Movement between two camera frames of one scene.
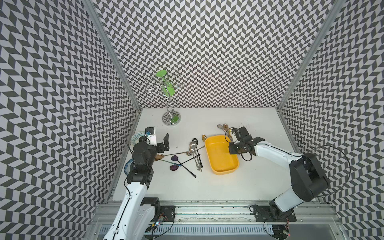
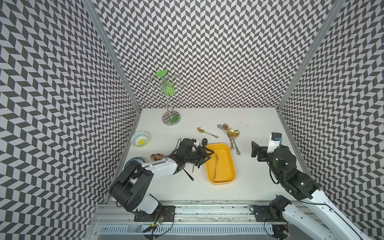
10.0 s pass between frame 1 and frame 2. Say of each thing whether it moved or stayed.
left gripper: moved
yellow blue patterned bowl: stayed
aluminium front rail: stayed
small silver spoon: stayed
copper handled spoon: stayed
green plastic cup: stayed
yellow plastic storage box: moved
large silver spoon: moved
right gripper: moved
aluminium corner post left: stayed
